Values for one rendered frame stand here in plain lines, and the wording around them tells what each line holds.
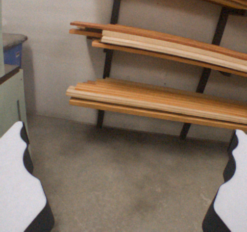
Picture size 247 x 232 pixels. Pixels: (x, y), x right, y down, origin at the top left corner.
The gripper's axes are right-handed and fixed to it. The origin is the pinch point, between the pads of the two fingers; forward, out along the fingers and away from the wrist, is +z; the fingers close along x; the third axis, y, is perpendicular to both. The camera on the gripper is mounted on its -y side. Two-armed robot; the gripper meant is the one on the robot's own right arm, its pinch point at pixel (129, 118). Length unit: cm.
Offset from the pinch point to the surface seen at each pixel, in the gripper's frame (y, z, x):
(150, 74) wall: 56, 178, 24
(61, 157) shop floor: 117, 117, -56
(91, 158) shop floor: 120, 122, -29
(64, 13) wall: -2, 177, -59
